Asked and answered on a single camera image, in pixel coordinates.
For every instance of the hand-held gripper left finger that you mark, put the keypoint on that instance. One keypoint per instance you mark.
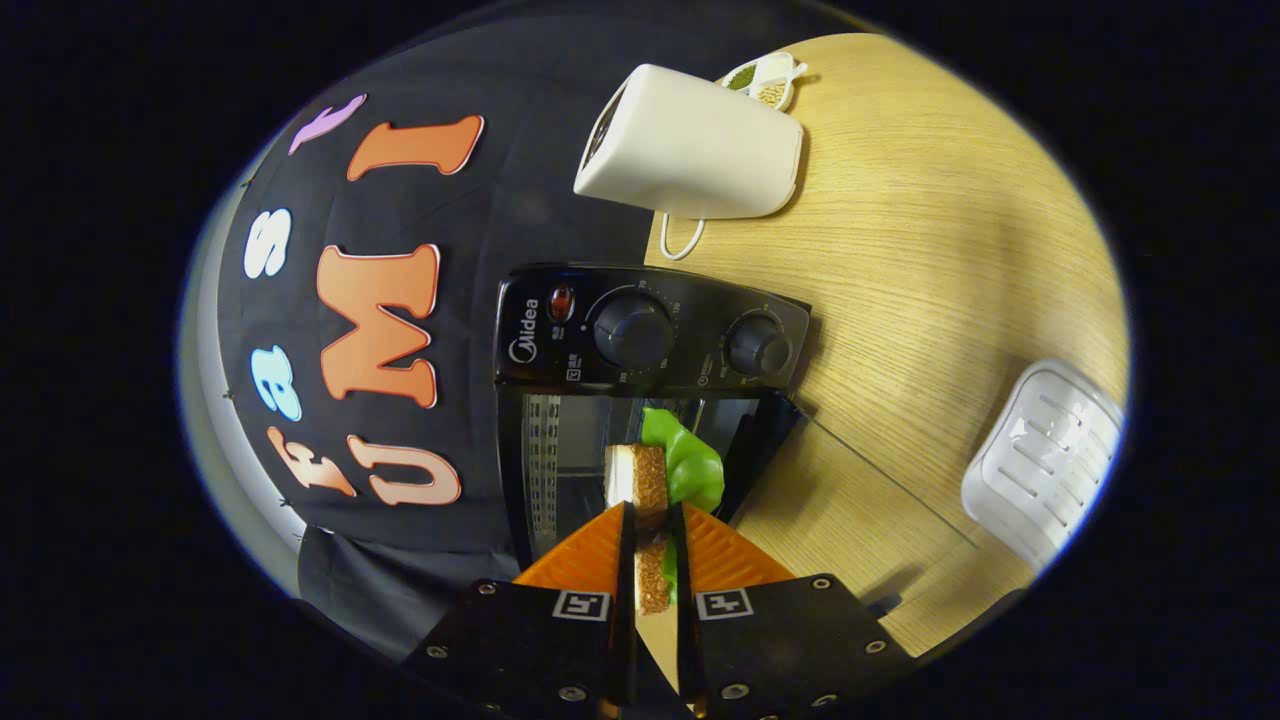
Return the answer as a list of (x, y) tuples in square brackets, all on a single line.
[(545, 640)]

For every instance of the small white divided dish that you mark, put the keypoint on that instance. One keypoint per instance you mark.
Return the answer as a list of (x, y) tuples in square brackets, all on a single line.
[(768, 80)]

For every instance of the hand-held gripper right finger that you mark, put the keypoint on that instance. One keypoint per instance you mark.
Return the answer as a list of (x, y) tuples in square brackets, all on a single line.
[(780, 640)]

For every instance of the white plastic tray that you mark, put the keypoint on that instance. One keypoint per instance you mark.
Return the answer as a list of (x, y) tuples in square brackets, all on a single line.
[(1050, 460)]

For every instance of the black backdrop cloth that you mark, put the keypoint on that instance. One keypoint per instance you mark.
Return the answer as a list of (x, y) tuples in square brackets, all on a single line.
[(470, 220)]

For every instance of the toast and lettuce sandwich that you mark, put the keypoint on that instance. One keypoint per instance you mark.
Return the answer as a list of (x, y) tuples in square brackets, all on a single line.
[(650, 480)]

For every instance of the black toaster oven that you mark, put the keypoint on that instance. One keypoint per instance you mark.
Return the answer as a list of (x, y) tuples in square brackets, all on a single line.
[(690, 340)]

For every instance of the white bread toaster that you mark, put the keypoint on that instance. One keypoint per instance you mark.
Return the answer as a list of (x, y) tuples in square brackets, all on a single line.
[(700, 140)]

